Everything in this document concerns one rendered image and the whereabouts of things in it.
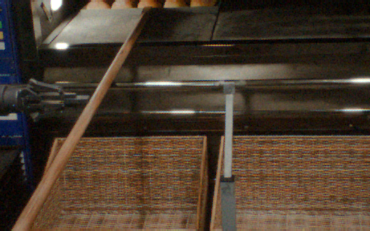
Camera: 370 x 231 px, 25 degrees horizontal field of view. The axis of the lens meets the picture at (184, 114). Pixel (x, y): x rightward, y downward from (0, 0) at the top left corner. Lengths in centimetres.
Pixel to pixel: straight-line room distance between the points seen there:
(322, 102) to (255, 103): 23
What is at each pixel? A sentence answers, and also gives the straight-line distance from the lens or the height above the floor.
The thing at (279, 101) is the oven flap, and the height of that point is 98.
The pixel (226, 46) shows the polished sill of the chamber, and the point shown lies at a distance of 287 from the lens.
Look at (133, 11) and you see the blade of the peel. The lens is 334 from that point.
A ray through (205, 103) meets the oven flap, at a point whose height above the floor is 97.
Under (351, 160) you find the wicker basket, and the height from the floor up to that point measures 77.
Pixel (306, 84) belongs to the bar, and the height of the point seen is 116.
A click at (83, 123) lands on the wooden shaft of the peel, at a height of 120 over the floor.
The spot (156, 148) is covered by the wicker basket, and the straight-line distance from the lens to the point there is 299.
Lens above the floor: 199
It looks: 21 degrees down
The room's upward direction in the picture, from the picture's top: 3 degrees counter-clockwise
